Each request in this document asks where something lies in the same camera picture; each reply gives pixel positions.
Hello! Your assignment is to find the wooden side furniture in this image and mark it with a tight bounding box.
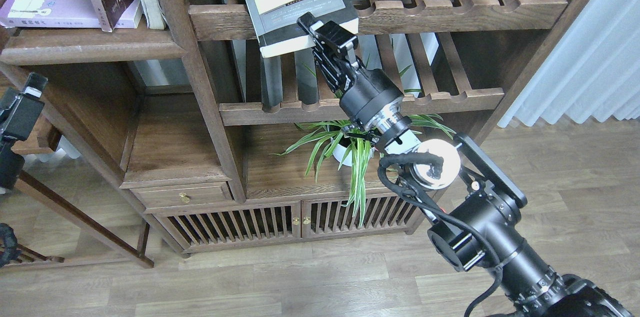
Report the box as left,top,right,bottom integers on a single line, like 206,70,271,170
0,69,156,270

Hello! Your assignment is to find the pale lavender book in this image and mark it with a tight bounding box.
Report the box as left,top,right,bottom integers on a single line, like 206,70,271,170
0,0,101,29

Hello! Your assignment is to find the brass drawer knob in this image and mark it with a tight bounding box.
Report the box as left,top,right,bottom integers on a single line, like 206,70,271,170
179,192,191,204

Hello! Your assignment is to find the white plant pot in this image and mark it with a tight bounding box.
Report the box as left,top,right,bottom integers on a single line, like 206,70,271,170
332,137,375,170

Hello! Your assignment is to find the dark wooden bookshelf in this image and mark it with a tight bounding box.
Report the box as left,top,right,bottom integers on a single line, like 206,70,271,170
1,0,589,253

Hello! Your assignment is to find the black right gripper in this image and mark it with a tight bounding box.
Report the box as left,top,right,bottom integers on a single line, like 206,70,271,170
297,12,405,130

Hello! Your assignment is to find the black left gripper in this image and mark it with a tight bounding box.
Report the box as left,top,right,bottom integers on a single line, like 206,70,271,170
0,72,48,190

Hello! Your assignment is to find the white curtain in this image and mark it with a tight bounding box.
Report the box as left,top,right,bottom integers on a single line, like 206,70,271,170
497,0,640,128

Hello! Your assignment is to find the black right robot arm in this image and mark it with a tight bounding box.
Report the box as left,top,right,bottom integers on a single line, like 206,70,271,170
297,12,631,317

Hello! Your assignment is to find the green spider plant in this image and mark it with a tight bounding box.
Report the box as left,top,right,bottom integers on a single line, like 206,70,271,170
285,105,461,222

